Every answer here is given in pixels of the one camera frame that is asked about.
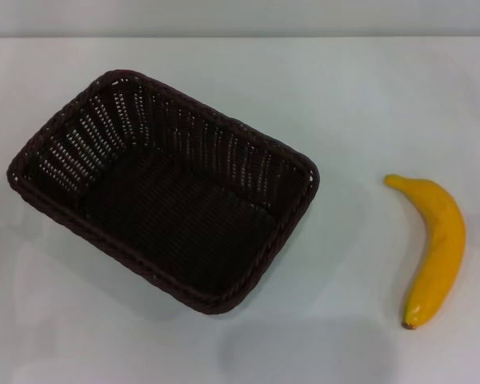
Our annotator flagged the yellow banana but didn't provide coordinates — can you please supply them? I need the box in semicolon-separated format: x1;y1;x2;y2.
383;173;467;330

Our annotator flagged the black woven plastic basket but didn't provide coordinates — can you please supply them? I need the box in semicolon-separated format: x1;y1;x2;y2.
6;70;320;316

